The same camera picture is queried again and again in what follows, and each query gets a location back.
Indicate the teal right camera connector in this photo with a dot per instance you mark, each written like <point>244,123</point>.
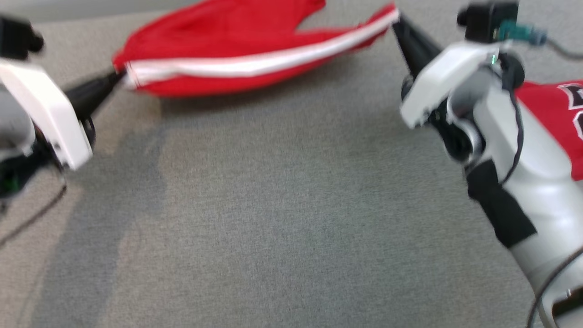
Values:
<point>521,34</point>

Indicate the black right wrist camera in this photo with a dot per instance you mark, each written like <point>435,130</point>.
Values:
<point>485,20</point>

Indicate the red white jersey shirt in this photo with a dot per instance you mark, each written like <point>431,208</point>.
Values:
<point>551,118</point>

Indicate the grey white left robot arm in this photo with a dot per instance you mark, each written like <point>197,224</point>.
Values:
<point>11,132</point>

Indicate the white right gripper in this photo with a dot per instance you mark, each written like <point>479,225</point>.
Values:
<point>442,77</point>

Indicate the red white striped shorts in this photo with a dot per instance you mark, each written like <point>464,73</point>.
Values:
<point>227,27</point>

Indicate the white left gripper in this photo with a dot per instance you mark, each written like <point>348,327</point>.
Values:
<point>45,114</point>

